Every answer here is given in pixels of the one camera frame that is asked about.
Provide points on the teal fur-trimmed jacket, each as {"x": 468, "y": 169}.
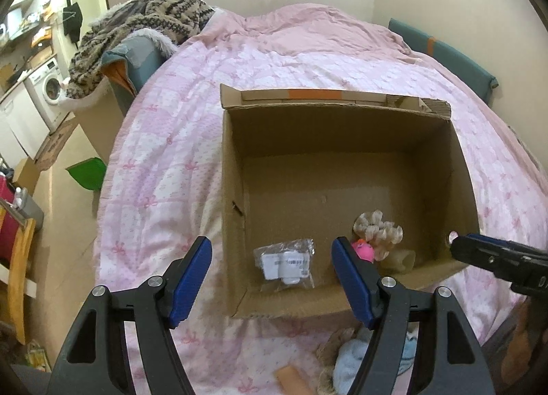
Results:
{"x": 130, "y": 64}

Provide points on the cream ruffled scrunchie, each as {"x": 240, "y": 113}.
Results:
{"x": 382, "y": 235}

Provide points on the patterned knit blanket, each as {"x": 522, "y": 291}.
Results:
{"x": 167, "y": 23}

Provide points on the teal cushion with orange stripe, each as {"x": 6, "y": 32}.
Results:
{"x": 477, "y": 78}

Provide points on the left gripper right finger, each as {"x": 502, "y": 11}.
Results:
{"x": 448, "y": 358}

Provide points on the wooden chair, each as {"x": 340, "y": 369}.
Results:
{"x": 18, "y": 285}

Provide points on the beige soft roll in box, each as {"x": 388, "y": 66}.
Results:
{"x": 399, "y": 260}

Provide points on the brown cardboard box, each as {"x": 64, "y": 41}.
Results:
{"x": 305, "y": 163}

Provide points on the clear plastic packet white item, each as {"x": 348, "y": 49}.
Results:
{"x": 286, "y": 265}

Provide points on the person's right hand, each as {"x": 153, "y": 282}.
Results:
{"x": 525, "y": 362}

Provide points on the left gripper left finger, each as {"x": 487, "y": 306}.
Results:
{"x": 94, "y": 357}

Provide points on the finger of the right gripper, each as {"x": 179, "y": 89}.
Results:
{"x": 493, "y": 258}
{"x": 509, "y": 244}

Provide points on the white washing machine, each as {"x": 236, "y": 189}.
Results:
{"x": 44, "y": 86}

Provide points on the red bag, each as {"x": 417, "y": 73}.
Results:
{"x": 10, "y": 225}

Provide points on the light blue fish plush towel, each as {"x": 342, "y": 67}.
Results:
{"x": 352, "y": 353}

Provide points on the beige lace scrunchie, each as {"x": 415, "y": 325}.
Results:
{"x": 327, "y": 354}

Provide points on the green dustpan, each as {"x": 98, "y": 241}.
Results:
{"x": 89, "y": 174}

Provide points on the bright pink soft roll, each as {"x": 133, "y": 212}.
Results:
{"x": 364, "y": 250}

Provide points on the pink bow-print quilt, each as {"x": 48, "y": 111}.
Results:
{"x": 163, "y": 185}

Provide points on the peach soft roll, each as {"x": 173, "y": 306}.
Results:
{"x": 291, "y": 381}

